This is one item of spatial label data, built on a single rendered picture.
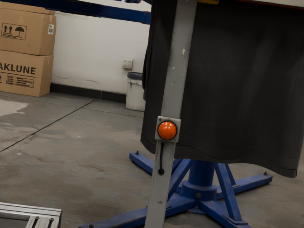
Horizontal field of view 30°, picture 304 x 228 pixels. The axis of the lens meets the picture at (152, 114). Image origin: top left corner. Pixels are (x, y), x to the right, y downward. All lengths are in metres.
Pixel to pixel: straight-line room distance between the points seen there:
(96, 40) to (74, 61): 0.34
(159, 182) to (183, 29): 0.33
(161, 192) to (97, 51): 5.05
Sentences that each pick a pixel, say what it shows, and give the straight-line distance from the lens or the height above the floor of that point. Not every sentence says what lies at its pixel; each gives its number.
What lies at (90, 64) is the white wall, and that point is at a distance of 6.25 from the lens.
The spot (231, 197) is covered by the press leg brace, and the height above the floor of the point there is 0.14.
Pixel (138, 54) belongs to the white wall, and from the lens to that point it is 6.16.
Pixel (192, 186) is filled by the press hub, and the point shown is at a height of 0.11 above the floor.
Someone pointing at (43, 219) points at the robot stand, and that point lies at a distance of 1.82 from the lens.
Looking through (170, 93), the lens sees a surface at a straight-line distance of 1.20.
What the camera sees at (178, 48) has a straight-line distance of 1.19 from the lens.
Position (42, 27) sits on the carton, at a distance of 5.87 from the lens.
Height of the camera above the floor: 0.85
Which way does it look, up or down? 9 degrees down
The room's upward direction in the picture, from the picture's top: 8 degrees clockwise
